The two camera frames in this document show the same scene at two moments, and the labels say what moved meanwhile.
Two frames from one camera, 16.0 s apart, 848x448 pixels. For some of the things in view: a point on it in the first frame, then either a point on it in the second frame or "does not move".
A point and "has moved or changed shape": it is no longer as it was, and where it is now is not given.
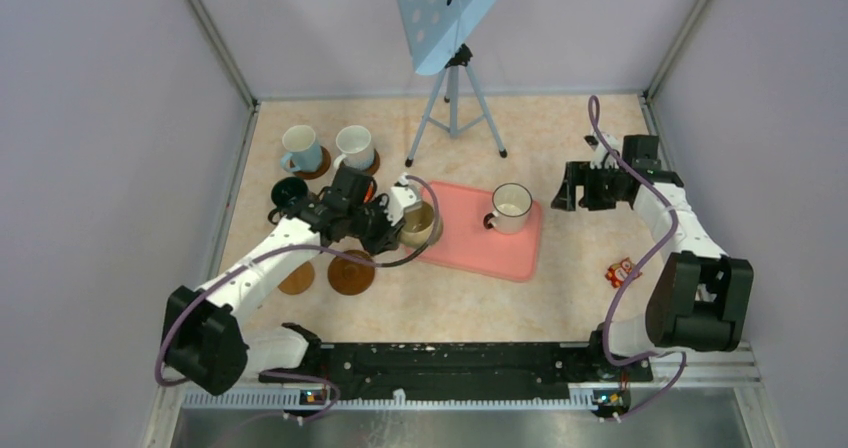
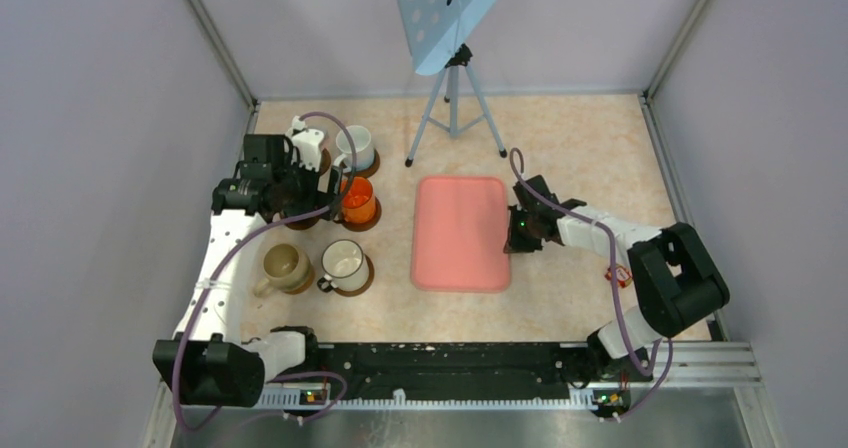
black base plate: (461, 370) does not move
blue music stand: (439, 8) does not move
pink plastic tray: (466, 242) has moved or changed shape
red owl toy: (617, 273) does not move
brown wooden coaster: (318, 173) does not move
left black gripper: (387, 239) → (315, 198)
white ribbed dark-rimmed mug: (511, 209) → (345, 266)
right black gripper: (579, 173) → (515, 245)
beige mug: (418, 225) has moved or changed shape
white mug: (356, 148) does not move
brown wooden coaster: (372, 170) does not move
